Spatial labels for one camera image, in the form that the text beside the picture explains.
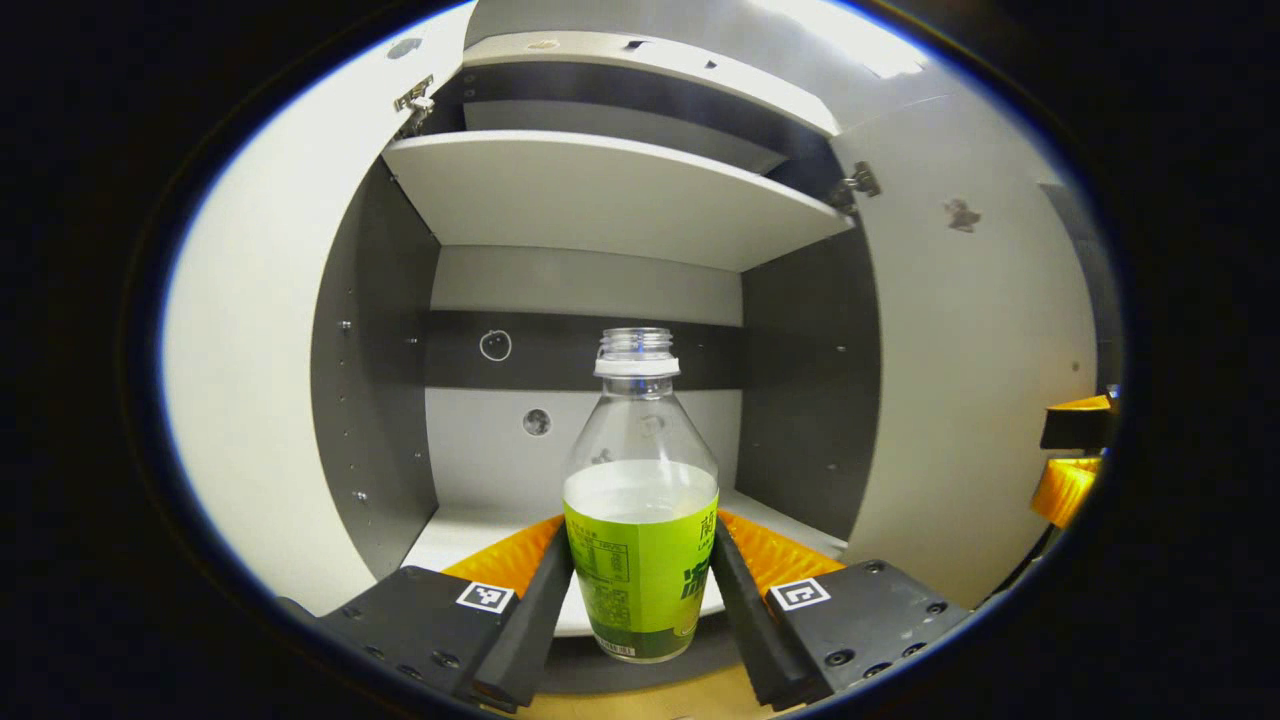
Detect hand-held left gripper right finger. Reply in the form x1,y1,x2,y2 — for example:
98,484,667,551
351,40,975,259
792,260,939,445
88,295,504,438
708,508,973,713

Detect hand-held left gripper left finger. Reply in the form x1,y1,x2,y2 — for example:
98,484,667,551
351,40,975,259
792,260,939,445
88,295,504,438
280,513,576,713

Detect green label plastic bottle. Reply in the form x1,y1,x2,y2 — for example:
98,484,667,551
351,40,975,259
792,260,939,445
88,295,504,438
562,327,721,663

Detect white cabinet door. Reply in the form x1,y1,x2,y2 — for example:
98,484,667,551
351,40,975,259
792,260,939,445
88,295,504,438
830,95,1101,611
160,5,477,617

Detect grey and white cabinet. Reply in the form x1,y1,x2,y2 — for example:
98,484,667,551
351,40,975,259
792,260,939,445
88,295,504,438
310,30,883,701

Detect metal door hinge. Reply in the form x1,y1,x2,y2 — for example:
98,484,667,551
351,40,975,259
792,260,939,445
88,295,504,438
830,160,883,212
393,75,437,137

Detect white cabinet shelf board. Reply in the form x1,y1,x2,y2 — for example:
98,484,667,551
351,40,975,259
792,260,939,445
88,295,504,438
382,130,857,273

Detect long ceiling light panel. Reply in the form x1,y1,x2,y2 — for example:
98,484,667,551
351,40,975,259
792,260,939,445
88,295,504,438
750,0,931,79

